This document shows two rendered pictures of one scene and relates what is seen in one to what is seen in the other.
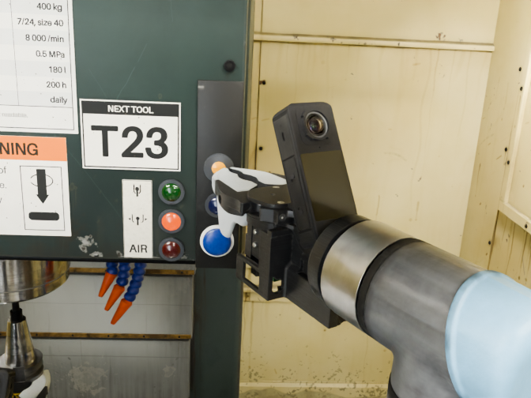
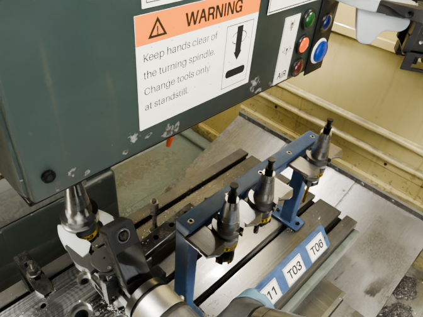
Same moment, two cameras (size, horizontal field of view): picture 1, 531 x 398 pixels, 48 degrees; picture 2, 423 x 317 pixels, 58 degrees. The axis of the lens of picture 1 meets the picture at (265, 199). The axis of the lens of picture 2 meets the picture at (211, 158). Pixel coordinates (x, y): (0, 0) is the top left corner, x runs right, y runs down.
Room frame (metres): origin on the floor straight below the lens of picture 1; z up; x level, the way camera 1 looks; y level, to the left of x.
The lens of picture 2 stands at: (0.32, 0.51, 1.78)
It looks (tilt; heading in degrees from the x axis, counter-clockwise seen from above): 39 degrees down; 315
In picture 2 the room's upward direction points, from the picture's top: 6 degrees clockwise
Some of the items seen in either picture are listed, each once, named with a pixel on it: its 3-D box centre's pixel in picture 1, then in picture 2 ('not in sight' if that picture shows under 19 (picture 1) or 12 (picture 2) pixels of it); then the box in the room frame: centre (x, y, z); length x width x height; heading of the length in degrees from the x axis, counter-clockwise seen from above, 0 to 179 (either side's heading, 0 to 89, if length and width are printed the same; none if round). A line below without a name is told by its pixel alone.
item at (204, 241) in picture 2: not in sight; (208, 243); (0.63, 0.18, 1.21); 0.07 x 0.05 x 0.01; 4
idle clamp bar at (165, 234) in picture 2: not in sight; (163, 238); (0.87, 0.11, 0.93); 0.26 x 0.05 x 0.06; 99
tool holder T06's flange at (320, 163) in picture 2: not in sight; (317, 158); (0.66, -0.20, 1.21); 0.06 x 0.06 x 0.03
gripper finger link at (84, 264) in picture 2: not in sight; (89, 256); (0.70, 0.38, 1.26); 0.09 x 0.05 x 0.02; 17
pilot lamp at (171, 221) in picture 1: (171, 221); (303, 44); (0.58, 0.10, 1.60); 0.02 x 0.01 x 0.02; 94
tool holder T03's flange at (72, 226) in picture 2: (20, 366); (79, 214); (0.78, 0.36, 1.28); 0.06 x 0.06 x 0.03
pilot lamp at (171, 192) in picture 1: (171, 192); (309, 19); (0.58, 0.10, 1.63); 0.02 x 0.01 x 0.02; 94
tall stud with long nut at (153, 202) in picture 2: not in sight; (154, 215); (0.93, 0.10, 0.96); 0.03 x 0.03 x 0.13
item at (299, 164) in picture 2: not in sight; (305, 167); (0.65, -0.15, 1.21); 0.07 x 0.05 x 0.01; 4
